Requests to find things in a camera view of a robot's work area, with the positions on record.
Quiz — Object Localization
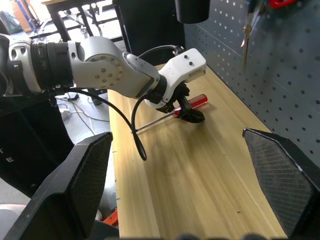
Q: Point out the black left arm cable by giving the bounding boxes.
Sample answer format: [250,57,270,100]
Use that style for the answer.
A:
[46,44,187,162]

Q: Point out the orange bracket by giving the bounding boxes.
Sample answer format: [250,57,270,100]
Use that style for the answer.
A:
[103,209,120,227]

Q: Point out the wooden table with black legs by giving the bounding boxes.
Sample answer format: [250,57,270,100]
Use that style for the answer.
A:
[40,0,131,51]

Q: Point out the black box with white letters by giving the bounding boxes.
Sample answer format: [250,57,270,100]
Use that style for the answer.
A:
[0,94,76,199]

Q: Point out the red handled scissors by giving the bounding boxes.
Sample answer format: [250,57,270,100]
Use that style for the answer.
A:
[239,0,296,65]

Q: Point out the black cabinet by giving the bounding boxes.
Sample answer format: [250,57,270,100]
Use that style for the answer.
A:
[112,0,186,68]

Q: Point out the brown cardboard box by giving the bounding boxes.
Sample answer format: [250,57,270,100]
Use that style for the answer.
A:
[11,0,41,33]

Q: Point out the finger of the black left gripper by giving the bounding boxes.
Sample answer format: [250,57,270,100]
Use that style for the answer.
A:
[186,107,206,124]
[177,109,192,123]

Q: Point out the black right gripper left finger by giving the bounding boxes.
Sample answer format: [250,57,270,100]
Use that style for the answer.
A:
[3,131,114,240]

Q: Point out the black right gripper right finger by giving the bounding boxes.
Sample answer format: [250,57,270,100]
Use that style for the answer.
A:
[241,127,320,238]

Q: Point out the red handled screwdriver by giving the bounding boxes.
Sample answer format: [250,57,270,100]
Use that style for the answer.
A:
[135,93,209,133]

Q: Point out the white floor cable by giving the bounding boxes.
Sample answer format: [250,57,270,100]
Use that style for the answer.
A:
[56,91,111,137]

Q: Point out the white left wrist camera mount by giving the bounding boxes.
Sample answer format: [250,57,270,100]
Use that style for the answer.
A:
[145,47,208,113]

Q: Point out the grey perforated pegboard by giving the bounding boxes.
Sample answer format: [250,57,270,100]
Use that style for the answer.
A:
[183,0,320,164]

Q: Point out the black plastic cup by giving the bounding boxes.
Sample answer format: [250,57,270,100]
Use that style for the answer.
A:
[174,0,211,25]

